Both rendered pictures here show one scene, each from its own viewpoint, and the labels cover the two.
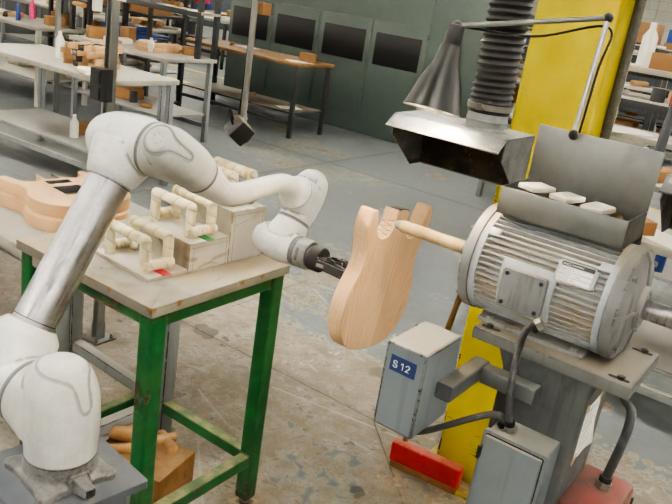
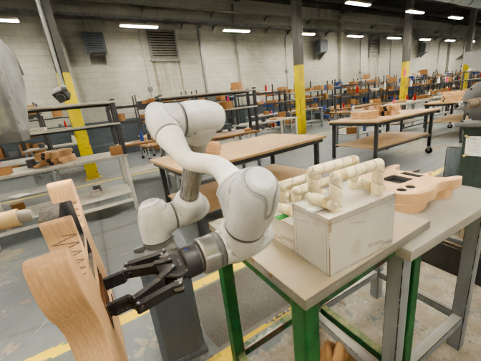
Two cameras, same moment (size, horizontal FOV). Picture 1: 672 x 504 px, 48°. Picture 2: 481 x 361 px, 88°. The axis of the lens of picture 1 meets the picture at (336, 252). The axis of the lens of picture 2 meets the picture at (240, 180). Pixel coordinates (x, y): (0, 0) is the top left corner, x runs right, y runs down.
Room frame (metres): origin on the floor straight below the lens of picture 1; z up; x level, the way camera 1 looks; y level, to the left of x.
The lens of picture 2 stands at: (2.39, -0.35, 1.40)
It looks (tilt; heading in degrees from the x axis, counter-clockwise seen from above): 17 degrees down; 117
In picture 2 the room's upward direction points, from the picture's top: 7 degrees counter-clockwise
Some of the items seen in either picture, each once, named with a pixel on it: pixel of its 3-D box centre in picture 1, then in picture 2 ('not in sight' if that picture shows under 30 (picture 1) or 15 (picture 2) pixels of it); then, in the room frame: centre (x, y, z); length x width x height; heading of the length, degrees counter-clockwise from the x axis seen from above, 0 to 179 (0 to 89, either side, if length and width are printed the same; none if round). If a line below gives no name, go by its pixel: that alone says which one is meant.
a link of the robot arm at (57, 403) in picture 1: (59, 403); (155, 218); (1.39, 0.54, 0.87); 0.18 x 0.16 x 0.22; 61
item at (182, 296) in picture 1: (149, 359); (311, 299); (2.20, 0.56, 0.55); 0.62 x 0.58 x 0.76; 57
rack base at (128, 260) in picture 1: (139, 261); not in sight; (2.09, 0.58, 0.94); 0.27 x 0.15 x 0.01; 54
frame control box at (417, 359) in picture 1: (447, 398); not in sight; (1.45, -0.29, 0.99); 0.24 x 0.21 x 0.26; 57
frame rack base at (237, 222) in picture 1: (218, 222); (343, 223); (2.34, 0.40, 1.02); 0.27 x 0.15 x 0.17; 54
